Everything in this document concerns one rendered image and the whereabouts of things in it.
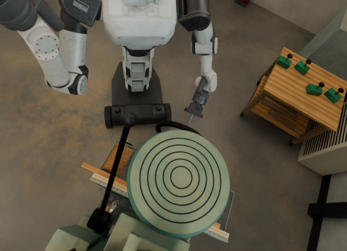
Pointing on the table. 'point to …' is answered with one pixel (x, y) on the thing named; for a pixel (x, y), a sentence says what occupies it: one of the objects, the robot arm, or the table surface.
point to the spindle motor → (178, 183)
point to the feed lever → (98, 226)
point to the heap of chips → (120, 159)
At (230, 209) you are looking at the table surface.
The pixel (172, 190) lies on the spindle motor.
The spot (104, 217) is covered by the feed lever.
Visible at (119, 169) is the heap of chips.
